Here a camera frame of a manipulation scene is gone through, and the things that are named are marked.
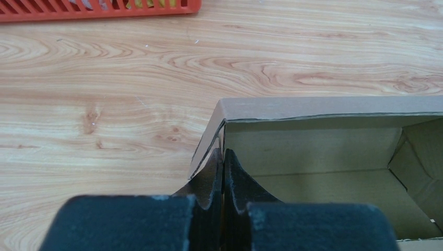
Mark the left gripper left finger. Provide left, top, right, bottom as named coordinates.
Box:
left=40, top=149, right=223, bottom=250

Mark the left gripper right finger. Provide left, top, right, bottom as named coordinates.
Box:
left=224, top=149, right=399, bottom=250

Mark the brown cardboard box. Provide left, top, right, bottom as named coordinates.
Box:
left=189, top=96, right=442, bottom=250

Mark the red plastic shopping basket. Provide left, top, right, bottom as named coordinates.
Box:
left=1, top=0, right=202, bottom=23

